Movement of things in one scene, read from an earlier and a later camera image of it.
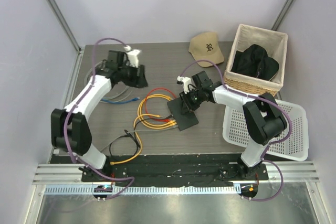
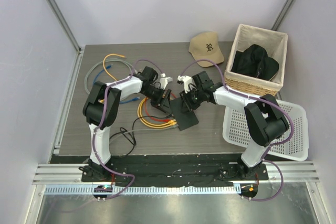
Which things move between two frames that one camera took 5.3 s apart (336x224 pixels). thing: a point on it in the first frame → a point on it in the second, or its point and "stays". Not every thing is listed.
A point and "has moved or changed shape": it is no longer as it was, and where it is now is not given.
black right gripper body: (193, 98) stays
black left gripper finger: (141, 81) → (165, 105)
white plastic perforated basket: (236, 131) stays
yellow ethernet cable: (137, 136) has moved or changed shape
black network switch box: (183, 120) stays
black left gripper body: (128, 75) → (155, 94)
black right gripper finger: (185, 109) stays
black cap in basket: (254, 61) stays
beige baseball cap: (206, 46) stays
